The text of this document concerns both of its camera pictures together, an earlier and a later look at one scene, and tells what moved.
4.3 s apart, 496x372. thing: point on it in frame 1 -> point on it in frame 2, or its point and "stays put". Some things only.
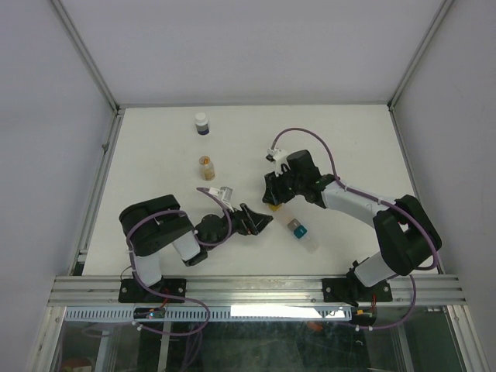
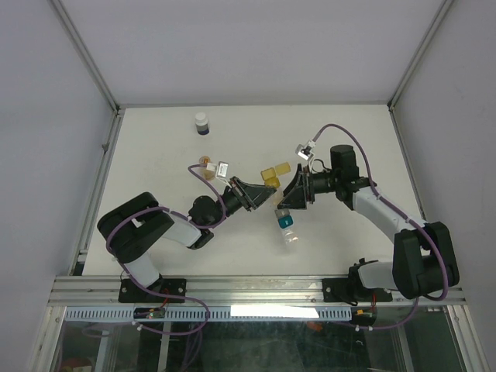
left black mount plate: (131, 290) stays put
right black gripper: (273, 193) -> (300, 192)
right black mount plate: (353, 291) stays put
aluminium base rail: (429, 291) stays put
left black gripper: (249, 222) -> (252, 196)
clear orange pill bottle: (207, 168) stays put
